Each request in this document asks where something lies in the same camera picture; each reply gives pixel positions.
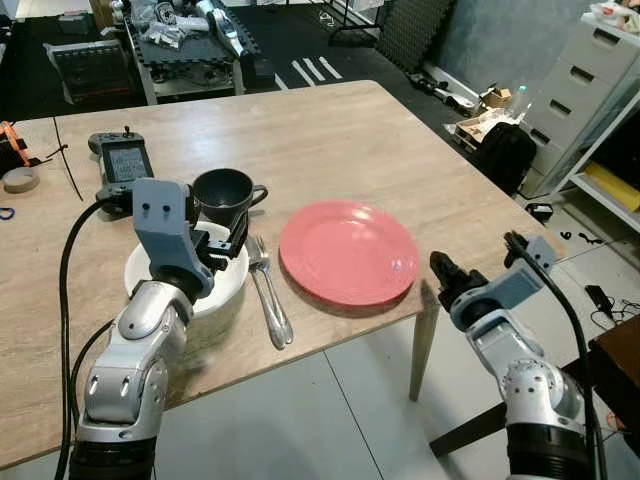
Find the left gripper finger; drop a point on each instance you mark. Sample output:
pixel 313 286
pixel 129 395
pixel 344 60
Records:
pixel 241 230
pixel 203 222

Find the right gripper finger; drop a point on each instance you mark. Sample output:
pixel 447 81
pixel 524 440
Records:
pixel 444 268

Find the white ceramic bowl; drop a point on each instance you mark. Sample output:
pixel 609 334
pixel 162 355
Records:
pixel 228 282

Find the pink round plate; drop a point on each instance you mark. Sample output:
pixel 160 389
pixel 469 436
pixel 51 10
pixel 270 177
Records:
pixel 348 252

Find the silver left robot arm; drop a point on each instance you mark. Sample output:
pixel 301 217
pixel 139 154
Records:
pixel 130 360

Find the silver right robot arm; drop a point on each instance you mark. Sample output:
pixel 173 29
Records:
pixel 530 395

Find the dark grey cup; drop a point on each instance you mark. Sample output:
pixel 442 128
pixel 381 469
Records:
pixel 225 190

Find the silver metal spoon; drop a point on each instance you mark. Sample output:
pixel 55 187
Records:
pixel 274 295

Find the black handheld controller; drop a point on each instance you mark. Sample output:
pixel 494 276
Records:
pixel 125 160

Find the black backpack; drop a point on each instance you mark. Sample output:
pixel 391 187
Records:
pixel 505 158

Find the black power adapter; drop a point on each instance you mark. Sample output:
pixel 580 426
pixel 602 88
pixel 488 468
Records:
pixel 598 298

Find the light wooden dining table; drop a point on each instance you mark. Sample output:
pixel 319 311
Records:
pixel 400 130

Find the white shelf unit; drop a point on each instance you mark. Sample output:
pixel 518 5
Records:
pixel 600 205

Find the yellow flat box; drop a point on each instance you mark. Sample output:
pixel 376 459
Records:
pixel 612 186

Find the dark brown wooden table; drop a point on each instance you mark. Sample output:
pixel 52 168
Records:
pixel 620 350

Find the black wheeled cart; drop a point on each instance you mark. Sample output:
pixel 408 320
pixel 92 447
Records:
pixel 195 55

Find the small open cardboard box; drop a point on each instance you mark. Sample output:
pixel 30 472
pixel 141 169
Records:
pixel 495 97

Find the grey tape roll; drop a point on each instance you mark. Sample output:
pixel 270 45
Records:
pixel 20 180

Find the grey plastic crate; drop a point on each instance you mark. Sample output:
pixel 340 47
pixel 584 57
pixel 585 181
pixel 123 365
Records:
pixel 90 70

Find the silver robot lying down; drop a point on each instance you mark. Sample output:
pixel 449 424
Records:
pixel 220 25

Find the orange black device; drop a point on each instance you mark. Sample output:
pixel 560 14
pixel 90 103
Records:
pixel 8 145

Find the grey drawer cabinet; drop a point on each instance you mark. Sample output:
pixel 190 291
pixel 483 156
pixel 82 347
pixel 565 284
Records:
pixel 585 90

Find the black foam mat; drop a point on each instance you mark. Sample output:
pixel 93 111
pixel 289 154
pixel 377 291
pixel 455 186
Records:
pixel 410 30

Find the pink white cloth pile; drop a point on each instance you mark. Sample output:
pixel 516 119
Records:
pixel 615 14

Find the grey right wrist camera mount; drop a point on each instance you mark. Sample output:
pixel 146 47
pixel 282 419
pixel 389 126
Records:
pixel 510 287

